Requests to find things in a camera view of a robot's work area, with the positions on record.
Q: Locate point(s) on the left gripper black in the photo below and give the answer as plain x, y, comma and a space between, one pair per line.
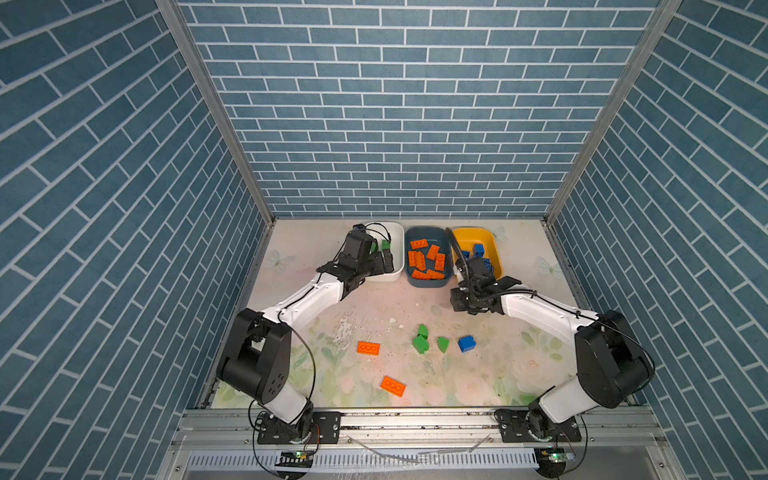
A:
379, 267

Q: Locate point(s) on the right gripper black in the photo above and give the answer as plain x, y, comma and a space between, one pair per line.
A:
454, 300

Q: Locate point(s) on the white plastic bin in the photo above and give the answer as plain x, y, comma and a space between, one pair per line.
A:
390, 263

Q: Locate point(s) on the yellow plastic bin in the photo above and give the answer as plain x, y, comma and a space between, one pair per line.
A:
468, 236

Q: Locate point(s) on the thin orange brick top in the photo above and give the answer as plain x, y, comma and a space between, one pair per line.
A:
420, 275

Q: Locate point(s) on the green slope brick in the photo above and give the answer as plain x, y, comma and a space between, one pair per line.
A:
443, 344
420, 341

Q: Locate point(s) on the dark teal plastic bin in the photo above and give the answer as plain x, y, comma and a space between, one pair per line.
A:
434, 235

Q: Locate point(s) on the orange long brick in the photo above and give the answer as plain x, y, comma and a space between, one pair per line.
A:
368, 348

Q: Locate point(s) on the orange brick front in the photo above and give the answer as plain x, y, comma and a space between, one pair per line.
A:
393, 386

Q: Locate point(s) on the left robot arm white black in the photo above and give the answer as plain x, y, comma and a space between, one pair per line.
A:
256, 355

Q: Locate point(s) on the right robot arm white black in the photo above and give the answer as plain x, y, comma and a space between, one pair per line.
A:
611, 364

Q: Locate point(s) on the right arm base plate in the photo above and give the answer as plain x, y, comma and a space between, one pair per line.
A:
521, 425

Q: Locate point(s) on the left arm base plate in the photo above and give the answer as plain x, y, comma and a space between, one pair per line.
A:
318, 427

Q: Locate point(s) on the aluminium front rail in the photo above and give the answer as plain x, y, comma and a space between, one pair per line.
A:
422, 443

